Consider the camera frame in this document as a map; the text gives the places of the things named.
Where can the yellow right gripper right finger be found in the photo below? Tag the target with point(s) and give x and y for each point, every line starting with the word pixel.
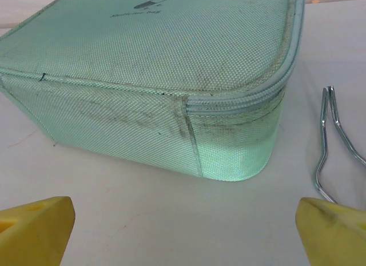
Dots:
pixel 334 237

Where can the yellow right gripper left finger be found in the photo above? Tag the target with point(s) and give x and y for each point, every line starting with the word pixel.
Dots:
pixel 34 234

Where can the mint green medicine bag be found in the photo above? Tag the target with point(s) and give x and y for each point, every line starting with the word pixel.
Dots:
pixel 143 77

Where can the silver metal tongs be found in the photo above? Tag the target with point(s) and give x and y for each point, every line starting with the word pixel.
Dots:
pixel 321 151

